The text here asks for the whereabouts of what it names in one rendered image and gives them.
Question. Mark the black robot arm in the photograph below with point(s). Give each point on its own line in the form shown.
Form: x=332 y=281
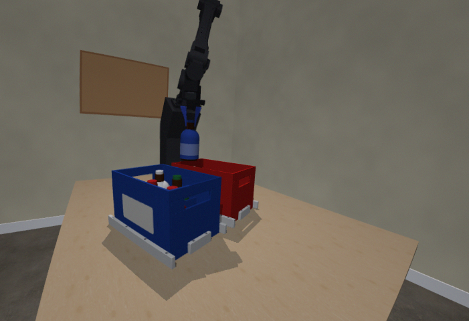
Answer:
x=197 y=57

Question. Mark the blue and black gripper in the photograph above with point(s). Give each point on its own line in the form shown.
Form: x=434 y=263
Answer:
x=190 y=104

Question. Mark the blue plastic crate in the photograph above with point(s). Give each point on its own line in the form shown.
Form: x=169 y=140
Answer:
x=159 y=214

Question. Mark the red crate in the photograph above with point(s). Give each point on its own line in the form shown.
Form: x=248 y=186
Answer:
x=237 y=183

